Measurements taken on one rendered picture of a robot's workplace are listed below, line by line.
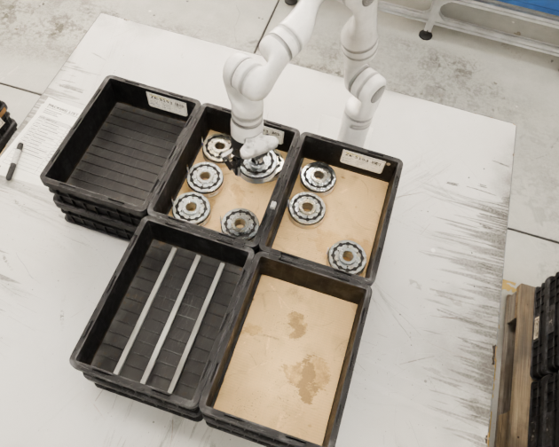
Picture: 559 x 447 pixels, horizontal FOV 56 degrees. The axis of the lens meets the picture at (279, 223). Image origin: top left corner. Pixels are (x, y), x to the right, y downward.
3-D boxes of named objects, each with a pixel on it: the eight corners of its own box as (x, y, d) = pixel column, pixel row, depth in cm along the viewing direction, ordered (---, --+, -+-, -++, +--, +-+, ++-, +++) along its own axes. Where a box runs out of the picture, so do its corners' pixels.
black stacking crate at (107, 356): (151, 236, 142) (145, 215, 132) (255, 269, 139) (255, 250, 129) (81, 376, 123) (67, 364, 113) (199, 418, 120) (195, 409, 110)
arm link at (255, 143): (243, 161, 115) (244, 145, 110) (221, 126, 120) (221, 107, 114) (279, 147, 118) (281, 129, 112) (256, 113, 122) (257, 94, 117)
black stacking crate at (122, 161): (116, 101, 164) (108, 74, 154) (204, 128, 161) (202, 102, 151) (51, 203, 145) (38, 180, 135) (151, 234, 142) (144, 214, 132)
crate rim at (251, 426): (256, 253, 131) (256, 248, 129) (372, 289, 128) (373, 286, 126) (196, 411, 112) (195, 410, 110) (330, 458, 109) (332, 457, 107)
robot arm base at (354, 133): (342, 130, 178) (351, 96, 163) (366, 141, 176) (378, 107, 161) (331, 149, 174) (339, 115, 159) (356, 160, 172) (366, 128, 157)
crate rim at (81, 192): (109, 79, 156) (107, 73, 153) (203, 106, 153) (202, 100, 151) (39, 184, 136) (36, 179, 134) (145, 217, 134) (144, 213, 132)
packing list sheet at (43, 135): (43, 96, 177) (43, 95, 176) (106, 114, 175) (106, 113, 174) (-11, 171, 161) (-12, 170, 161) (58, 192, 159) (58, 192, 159)
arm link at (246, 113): (218, 111, 115) (247, 133, 113) (216, 58, 102) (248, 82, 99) (240, 94, 118) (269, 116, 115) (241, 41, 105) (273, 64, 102)
